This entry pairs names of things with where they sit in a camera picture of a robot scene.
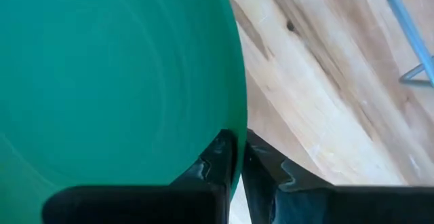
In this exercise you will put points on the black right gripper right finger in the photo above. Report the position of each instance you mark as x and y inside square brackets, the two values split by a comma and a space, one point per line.
[339, 205]

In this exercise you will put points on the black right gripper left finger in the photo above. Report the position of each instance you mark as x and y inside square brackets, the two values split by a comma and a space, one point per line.
[152, 205]

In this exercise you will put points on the green round plate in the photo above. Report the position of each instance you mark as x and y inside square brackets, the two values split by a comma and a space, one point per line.
[101, 81]

